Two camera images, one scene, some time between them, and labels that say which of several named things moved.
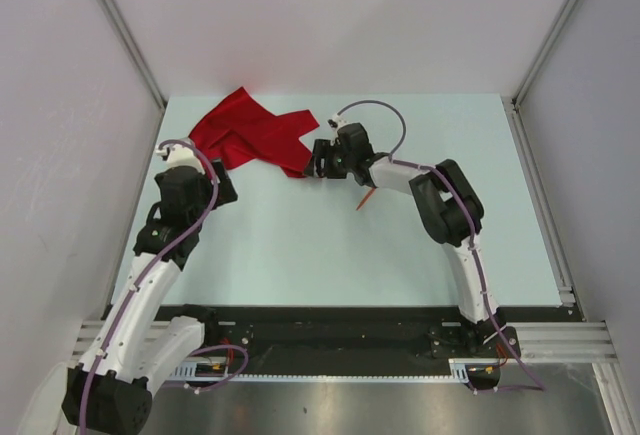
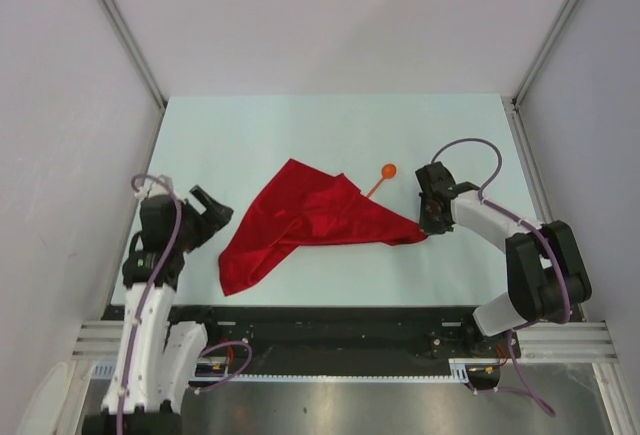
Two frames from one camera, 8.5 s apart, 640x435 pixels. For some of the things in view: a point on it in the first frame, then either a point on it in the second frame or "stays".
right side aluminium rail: x=567 y=289 stays
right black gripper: x=325 y=149 -> x=427 y=226
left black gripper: x=226 y=193 -> x=214 y=217
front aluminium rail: x=538 y=341 stays
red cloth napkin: x=242 y=129 -> x=306 y=206
